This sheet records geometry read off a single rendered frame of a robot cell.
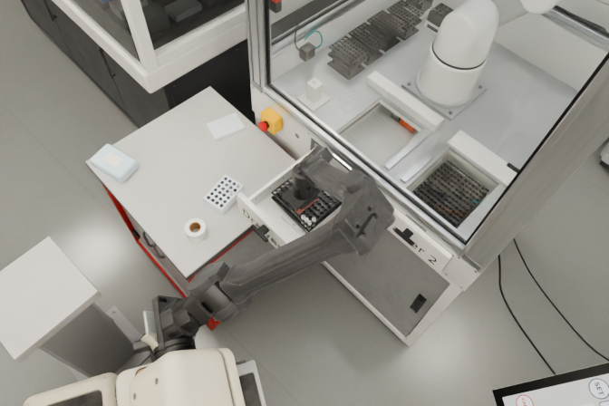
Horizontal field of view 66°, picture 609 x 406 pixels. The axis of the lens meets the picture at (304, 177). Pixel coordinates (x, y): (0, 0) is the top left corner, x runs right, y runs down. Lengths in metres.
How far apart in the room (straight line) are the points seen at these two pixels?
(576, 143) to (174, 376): 0.83
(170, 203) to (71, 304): 0.44
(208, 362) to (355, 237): 0.33
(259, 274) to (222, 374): 0.19
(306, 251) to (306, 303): 1.50
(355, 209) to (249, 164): 1.02
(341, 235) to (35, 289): 1.15
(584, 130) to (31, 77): 3.14
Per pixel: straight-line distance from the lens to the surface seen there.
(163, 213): 1.70
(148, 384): 0.89
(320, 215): 1.50
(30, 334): 1.67
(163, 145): 1.87
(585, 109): 0.98
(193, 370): 0.86
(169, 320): 1.04
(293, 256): 0.86
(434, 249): 1.50
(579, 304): 2.75
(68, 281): 1.69
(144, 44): 1.85
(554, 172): 1.09
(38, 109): 3.29
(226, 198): 1.65
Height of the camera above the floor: 2.21
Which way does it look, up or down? 56 degrees down
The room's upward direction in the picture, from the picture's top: 5 degrees clockwise
